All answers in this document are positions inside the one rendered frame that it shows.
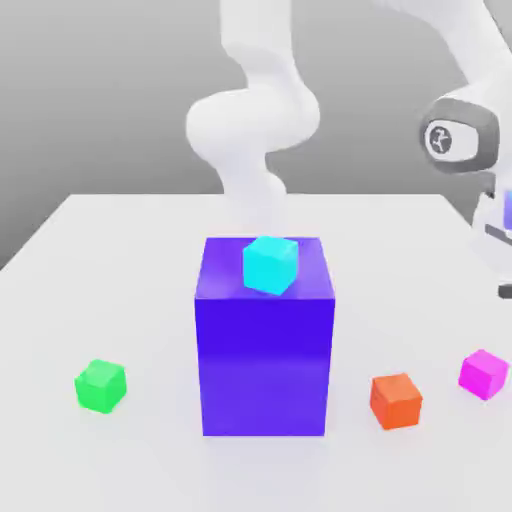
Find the small cyan cube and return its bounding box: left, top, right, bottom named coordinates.
left=242, top=234, right=300, bottom=298

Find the small orange cube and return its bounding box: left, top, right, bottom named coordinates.
left=368, top=372, right=424, bottom=432

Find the small green cube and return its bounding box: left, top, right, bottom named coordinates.
left=73, top=358, right=128, bottom=415

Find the small magenta cube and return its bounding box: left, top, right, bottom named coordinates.
left=457, top=348, right=510, bottom=402

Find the large purple box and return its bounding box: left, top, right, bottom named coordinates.
left=194, top=236, right=336, bottom=438

